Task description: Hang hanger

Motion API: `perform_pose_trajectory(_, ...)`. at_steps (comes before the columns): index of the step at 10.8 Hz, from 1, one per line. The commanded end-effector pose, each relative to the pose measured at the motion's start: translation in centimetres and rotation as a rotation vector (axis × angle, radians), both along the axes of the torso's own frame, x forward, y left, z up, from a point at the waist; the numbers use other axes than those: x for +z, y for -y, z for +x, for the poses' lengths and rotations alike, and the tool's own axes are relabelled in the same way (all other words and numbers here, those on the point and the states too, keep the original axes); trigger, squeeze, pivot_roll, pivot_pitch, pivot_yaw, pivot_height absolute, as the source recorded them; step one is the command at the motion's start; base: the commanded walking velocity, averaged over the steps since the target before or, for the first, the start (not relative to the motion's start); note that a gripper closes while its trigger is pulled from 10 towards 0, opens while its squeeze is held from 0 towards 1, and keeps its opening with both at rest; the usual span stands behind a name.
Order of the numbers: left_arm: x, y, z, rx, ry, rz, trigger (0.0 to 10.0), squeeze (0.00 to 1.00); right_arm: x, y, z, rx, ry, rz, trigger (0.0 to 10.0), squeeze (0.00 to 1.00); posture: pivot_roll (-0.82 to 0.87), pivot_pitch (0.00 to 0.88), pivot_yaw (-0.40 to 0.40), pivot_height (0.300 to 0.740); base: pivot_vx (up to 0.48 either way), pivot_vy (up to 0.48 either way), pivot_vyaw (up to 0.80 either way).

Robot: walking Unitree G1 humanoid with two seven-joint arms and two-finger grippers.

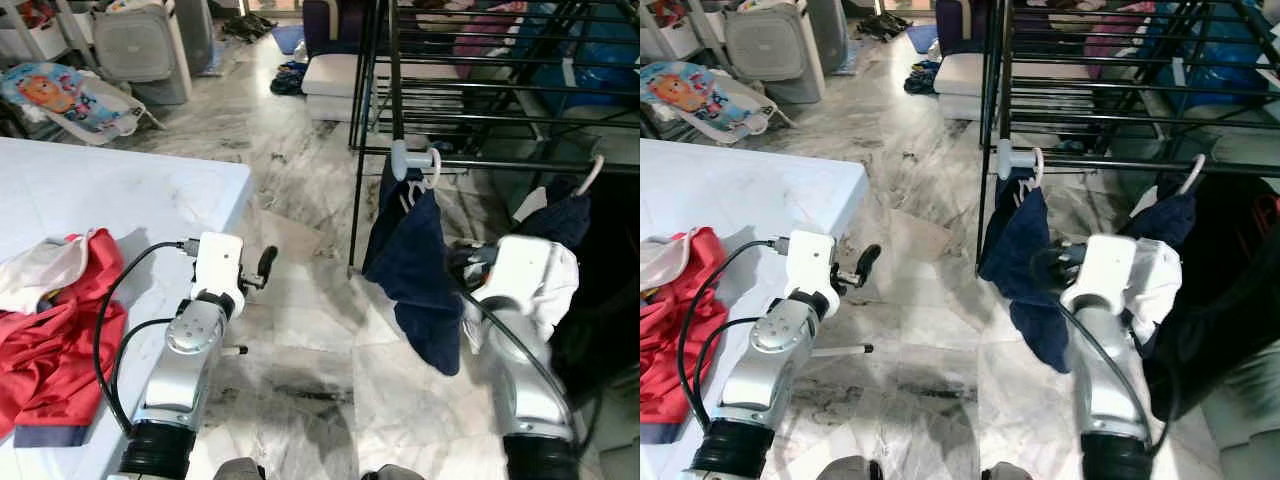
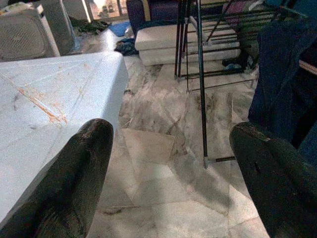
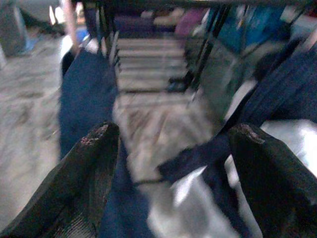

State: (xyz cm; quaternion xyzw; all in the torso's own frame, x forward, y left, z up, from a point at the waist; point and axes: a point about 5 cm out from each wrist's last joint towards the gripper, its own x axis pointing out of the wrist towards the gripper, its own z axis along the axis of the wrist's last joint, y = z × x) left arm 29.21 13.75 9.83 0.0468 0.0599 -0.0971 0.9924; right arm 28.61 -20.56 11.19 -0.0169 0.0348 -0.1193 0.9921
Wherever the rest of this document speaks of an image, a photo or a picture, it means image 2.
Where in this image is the white folding table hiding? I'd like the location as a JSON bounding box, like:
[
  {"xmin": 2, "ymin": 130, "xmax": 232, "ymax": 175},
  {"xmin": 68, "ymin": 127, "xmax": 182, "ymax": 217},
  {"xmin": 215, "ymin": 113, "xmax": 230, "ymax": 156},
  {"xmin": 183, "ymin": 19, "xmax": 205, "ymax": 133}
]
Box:
[{"xmin": 0, "ymin": 51, "xmax": 129, "ymax": 224}]

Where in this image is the white box air purifier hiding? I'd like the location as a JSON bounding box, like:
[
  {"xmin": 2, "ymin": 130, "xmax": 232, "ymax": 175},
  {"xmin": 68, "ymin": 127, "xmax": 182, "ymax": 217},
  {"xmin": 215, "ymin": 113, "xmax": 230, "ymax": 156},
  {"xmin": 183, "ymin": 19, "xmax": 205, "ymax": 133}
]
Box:
[{"xmin": 0, "ymin": 4, "xmax": 61, "ymax": 62}]

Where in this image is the dark green cloth pile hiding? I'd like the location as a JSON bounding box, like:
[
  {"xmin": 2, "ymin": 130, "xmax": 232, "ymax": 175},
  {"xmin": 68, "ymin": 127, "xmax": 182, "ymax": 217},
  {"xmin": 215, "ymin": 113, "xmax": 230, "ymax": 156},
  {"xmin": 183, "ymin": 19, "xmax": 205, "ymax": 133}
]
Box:
[{"xmin": 69, "ymin": 16, "xmax": 109, "ymax": 35}]

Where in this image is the dark blue crumpled cloth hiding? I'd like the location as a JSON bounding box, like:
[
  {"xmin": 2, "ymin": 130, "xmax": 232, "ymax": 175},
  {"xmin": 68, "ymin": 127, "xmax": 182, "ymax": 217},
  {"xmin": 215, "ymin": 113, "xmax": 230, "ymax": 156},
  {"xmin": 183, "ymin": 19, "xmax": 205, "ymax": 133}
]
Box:
[{"xmin": 114, "ymin": 37, "xmax": 139, "ymax": 56}]

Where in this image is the black clothes drying rack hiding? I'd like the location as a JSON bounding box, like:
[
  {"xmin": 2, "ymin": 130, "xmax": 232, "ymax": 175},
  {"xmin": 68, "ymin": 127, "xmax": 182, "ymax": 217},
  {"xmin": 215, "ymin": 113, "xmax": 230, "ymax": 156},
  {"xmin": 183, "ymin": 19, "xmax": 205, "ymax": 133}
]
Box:
[{"xmin": 173, "ymin": 0, "xmax": 309, "ymax": 169}]

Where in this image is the grey tower air purifier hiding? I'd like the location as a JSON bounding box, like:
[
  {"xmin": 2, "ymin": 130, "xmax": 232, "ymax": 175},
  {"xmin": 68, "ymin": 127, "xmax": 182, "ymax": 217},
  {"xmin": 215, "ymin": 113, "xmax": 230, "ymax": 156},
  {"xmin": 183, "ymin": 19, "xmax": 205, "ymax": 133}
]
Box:
[{"xmin": 38, "ymin": 0, "xmax": 76, "ymax": 56}]

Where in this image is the purple upholstered seat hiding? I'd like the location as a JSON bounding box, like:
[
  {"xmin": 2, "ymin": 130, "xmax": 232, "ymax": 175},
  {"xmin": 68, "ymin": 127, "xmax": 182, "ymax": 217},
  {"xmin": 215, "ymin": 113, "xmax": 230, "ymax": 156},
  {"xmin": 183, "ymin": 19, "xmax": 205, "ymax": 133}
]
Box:
[{"xmin": 126, "ymin": 0, "xmax": 181, "ymax": 37}]

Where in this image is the bright blue cloth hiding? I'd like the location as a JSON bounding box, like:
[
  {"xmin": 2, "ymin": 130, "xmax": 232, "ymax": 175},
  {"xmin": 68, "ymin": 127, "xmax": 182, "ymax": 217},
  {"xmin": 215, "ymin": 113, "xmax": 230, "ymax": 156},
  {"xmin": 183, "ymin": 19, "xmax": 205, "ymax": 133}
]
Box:
[{"xmin": 108, "ymin": 21, "xmax": 132, "ymax": 37}]

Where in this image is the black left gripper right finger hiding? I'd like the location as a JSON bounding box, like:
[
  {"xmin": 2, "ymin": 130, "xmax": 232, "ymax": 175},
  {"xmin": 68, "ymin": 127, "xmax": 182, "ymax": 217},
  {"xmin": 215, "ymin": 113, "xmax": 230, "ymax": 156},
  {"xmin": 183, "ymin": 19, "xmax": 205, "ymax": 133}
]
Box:
[{"xmin": 229, "ymin": 121, "xmax": 317, "ymax": 238}]

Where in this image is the navy hanging garment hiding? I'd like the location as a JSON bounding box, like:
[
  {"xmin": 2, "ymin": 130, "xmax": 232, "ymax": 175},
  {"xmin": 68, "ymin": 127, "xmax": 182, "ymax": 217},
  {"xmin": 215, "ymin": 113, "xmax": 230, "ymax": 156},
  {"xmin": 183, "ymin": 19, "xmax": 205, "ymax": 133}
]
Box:
[{"xmin": 248, "ymin": 9, "xmax": 317, "ymax": 166}]

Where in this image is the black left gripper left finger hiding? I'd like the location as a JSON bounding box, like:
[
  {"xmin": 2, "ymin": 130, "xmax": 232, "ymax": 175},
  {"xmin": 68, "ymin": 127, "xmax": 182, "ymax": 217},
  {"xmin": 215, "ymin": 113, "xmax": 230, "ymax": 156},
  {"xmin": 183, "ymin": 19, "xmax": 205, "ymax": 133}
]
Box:
[{"xmin": 0, "ymin": 118, "xmax": 114, "ymax": 238}]

